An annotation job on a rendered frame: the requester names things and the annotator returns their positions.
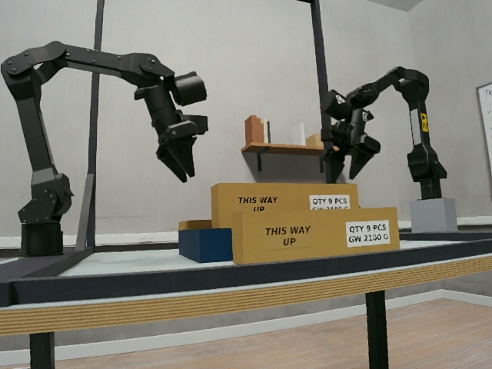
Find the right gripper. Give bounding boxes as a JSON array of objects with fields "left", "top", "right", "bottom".
[{"left": 151, "top": 106, "right": 198, "bottom": 183}]

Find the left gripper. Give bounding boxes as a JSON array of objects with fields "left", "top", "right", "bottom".
[{"left": 320, "top": 123, "right": 381, "bottom": 184}]

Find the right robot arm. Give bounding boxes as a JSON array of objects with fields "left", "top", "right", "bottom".
[{"left": 1, "top": 41, "right": 207, "bottom": 258}]

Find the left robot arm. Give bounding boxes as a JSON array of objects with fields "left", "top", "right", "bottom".
[{"left": 320, "top": 66, "right": 447, "bottom": 200}]

